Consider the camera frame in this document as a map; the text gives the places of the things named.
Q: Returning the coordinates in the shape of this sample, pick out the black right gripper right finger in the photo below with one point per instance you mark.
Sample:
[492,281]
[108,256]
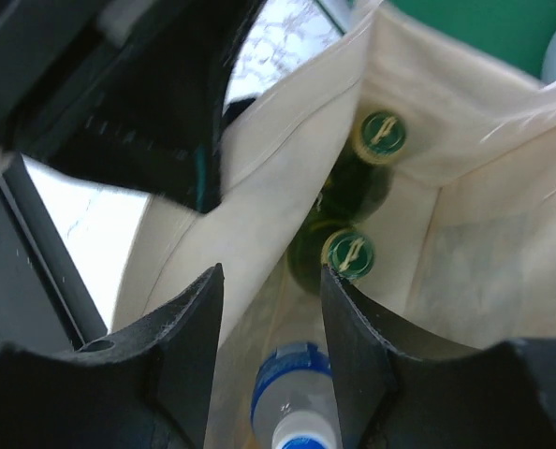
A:
[398,385]

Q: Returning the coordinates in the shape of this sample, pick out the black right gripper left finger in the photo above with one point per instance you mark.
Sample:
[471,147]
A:
[147,385]

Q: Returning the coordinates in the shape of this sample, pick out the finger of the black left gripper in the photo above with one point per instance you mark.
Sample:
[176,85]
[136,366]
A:
[129,94]

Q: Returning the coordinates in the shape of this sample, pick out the cream canvas tote bag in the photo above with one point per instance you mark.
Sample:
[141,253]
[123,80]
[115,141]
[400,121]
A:
[464,244]

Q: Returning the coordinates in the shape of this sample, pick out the clear bottle green cap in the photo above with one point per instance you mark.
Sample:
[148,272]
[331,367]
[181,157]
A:
[332,243]

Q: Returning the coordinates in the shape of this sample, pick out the Pocari Sweat bottle right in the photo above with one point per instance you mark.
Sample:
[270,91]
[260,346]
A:
[293,403]

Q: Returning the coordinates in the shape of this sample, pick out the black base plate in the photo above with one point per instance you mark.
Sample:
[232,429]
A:
[44,303]

